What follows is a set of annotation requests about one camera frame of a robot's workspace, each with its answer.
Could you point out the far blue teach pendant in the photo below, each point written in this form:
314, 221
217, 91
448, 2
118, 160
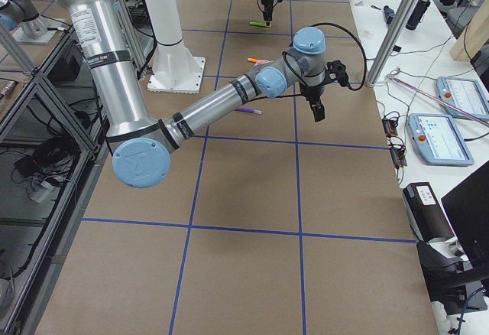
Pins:
464, 94

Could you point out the metal reacher grabber tool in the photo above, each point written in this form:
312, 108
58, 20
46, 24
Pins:
451, 110

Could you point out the purple highlighter pen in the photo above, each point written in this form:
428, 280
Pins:
249, 110

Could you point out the black computer monitor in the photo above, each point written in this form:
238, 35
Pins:
466, 207

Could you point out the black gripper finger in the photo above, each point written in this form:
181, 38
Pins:
318, 112

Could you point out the near blue teach pendant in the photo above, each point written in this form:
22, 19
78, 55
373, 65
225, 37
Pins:
438, 140

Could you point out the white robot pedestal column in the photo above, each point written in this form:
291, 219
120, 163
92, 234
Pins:
174, 68

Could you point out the black box with label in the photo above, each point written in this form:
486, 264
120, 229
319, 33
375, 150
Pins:
425, 214

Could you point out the wooden post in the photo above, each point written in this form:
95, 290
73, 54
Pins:
473, 37

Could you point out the blue teach pendant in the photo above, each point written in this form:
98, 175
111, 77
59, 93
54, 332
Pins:
464, 94
438, 140

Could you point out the green highlighter pen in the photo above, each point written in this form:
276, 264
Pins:
260, 24

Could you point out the brown paper table mat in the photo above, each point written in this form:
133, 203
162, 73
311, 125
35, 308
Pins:
265, 224

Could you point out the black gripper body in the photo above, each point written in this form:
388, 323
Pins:
313, 92
266, 0

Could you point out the black insulated water bottle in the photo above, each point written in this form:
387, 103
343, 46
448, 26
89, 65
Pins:
417, 14

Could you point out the aluminium frame post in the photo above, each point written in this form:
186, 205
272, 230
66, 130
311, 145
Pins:
403, 12

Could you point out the orange black electronics board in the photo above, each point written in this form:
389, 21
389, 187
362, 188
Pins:
395, 143

